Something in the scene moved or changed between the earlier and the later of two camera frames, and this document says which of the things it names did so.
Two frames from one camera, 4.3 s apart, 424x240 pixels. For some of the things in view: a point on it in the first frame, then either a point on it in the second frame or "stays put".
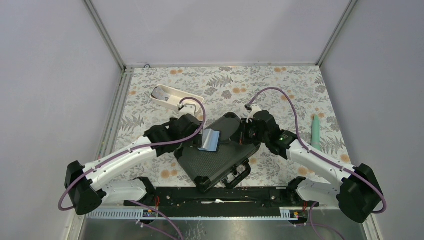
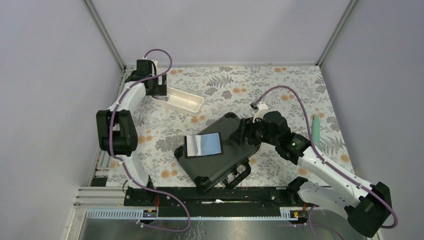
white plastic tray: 172,98 stays put
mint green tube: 315,133 stays put
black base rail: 230,199 stays put
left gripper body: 196,140 to 158,89
